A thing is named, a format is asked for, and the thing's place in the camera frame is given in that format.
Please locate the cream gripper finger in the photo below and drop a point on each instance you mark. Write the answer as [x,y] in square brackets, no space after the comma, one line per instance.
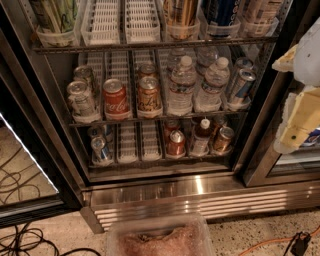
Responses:
[285,62]
[300,117]

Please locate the water bottle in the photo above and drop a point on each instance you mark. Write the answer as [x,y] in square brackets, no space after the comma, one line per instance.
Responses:
[205,57]
[215,79]
[174,58]
[181,87]

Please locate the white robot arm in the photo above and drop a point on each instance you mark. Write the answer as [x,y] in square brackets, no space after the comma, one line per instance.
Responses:
[306,65]

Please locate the pepsi cans neighbouring fridge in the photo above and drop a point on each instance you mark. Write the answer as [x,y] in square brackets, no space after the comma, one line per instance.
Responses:
[312,138]

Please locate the tan top shelf can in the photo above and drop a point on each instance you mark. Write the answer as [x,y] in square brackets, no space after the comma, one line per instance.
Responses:
[261,12]

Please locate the blue top shelf can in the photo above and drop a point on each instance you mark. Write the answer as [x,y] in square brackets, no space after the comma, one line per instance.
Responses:
[220,12]

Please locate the small white-capped bottle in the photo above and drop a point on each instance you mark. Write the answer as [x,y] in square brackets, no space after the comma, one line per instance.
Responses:
[200,138]

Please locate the gold top shelf can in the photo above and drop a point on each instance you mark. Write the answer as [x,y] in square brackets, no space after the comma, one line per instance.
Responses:
[180,16]

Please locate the stainless steel fridge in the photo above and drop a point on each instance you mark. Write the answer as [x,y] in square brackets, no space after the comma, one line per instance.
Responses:
[141,181]

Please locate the green top shelf cans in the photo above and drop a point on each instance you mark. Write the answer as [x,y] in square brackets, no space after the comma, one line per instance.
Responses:
[55,16]

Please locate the open glass fridge door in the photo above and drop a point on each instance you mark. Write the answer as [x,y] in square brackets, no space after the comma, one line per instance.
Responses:
[35,182]

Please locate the silver blue rear can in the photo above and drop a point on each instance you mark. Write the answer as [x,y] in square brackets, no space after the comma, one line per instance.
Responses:
[243,63]

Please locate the silver blue can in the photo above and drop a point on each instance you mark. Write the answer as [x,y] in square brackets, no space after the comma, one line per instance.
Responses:
[240,88]
[243,63]

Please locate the silver blue front can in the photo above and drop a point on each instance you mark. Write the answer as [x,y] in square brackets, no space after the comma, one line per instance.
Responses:
[240,88]

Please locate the bronze bottom rear can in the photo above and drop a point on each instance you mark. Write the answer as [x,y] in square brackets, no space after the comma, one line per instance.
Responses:
[219,121]

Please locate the bronze can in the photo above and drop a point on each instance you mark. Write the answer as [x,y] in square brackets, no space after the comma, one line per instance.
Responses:
[222,142]
[219,121]

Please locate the bronze bottom front can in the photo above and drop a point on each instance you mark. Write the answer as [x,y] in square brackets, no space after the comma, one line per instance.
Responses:
[222,142]

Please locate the black power plug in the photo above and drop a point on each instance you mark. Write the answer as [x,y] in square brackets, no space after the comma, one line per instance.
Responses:
[300,244]

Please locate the red bottom front can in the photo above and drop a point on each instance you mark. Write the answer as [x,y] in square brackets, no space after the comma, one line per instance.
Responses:
[176,144]

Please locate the red bottom rear can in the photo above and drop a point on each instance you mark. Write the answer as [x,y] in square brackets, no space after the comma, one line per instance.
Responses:
[169,126]

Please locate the orange rear soda can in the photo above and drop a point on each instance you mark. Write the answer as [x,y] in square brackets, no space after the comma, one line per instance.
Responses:
[147,70]

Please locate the orange soda can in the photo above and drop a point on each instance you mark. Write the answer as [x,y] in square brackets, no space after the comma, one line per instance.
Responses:
[149,97]
[147,70]

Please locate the orange front soda can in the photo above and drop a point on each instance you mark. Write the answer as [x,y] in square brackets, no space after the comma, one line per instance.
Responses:
[149,97]

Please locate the red coca-cola can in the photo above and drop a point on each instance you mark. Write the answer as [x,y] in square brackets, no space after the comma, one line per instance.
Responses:
[116,105]

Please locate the clear plastic bin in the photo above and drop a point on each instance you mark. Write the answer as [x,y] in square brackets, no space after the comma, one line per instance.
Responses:
[177,235]

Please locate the silver rear left can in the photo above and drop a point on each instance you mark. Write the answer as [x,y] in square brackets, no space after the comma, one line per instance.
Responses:
[85,72]

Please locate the rear bottom left can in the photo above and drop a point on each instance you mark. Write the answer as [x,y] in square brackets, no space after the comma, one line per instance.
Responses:
[101,130]

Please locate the blue white bottom can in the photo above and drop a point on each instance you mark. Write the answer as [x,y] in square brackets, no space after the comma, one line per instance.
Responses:
[101,153]

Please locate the silver front left can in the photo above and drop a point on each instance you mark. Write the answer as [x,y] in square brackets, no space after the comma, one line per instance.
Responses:
[84,109]

